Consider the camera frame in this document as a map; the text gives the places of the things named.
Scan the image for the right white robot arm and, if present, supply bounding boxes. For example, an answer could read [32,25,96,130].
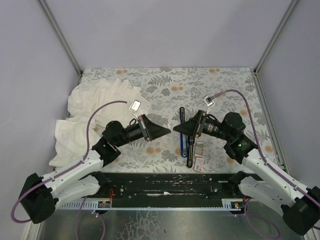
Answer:
[173,110,320,236]

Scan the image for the right aluminium frame post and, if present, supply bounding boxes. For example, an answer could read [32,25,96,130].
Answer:
[253,0,300,75]

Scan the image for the red white staple box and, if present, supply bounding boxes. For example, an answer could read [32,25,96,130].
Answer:
[193,157,205,173]

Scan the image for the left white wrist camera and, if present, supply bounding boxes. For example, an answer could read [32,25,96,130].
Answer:
[129,100,141,119]

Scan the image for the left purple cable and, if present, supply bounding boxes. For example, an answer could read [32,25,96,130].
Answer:
[10,100,128,240]

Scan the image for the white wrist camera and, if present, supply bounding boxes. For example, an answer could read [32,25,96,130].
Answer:
[129,100,141,119]
[203,95,216,112]

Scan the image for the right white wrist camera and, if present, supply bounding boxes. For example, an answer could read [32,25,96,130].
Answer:
[203,95,216,112]

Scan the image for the aluminium frame post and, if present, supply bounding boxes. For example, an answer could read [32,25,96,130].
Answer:
[253,0,300,75]
[36,0,83,77]

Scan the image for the blue stapler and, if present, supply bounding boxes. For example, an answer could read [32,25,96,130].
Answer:
[179,107,189,158]

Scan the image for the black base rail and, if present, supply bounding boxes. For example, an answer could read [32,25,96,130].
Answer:
[95,173,244,200]

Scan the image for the black stapler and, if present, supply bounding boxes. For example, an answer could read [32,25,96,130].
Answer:
[186,136,195,168]

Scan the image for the floral tablecloth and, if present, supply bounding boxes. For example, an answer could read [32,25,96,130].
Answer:
[79,67,279,163]

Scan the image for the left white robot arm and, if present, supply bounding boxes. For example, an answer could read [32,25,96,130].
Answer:
[18,114,171,224]

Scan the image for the white slotted cable duct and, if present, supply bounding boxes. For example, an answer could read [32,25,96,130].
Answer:
[58,195,243,211]

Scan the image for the metal staple strip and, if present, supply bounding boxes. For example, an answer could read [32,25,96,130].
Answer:
[194,142,204,156]

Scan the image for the purple cable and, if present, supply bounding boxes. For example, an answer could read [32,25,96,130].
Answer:
[10,100,128,240]
[212,89,320,238]

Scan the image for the white cloth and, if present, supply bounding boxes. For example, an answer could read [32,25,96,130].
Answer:
[49,78,151,168]

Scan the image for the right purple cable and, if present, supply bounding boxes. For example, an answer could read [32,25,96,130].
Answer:
[212,89,320,238]

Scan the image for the left aluminium frame post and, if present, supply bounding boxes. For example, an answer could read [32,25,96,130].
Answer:
[36,0,83,77]

